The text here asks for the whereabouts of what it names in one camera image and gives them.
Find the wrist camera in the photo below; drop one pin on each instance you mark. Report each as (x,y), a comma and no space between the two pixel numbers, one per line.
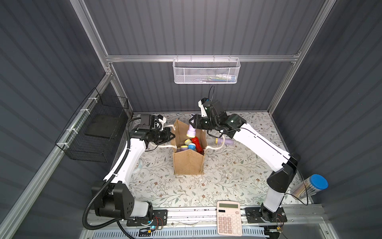
(151,122)
(204,111)

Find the brown jute tote bag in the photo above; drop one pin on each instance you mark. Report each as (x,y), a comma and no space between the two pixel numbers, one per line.
(188,162)

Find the white wire wall basket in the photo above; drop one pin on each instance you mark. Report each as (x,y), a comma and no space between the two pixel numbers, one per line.
(190,70)

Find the blue flashlight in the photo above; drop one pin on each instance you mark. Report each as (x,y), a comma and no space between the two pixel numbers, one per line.
(192,146)

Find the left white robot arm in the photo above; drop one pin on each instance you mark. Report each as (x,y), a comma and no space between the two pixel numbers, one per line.
(111,197)

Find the pink desk calculator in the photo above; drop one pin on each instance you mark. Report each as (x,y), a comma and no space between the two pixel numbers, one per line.
(229,221)

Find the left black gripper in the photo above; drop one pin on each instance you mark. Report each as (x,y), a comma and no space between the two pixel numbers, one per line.
(162,135)

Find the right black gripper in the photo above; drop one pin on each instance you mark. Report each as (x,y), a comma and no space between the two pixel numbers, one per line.
(196,121)

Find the green flashlight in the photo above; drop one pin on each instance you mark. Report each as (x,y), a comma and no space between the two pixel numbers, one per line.
(188,141)

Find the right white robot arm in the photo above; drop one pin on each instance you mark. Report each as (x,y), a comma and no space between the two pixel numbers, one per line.
(282,163)

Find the black wire side basket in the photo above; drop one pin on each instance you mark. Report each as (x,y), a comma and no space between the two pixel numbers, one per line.
(98,128)

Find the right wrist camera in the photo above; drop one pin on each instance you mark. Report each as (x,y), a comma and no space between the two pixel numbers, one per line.
(204,111)

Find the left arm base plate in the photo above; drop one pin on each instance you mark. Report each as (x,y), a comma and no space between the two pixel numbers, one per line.
(153,218)

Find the clear tape roll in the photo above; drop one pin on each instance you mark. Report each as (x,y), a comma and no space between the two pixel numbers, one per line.
(138,167)

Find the purple flashlight top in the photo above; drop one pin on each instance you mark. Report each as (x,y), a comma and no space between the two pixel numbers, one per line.
(226,141)

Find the blue lid pencil tube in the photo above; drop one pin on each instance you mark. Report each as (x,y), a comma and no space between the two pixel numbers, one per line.
(310,186)

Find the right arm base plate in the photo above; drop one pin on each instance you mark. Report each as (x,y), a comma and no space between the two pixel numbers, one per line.
(263,215)

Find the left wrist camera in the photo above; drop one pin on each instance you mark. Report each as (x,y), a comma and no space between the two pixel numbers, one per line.
(151,122)

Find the markers in wall basket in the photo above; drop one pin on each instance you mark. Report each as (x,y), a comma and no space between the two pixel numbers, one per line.
(220,78)

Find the purple flashlight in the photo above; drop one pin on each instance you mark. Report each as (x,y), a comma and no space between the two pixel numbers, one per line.
(184,147)
(226,141)
(191,133)

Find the red flashlight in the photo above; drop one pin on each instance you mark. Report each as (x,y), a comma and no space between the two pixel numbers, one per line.
(197,143)

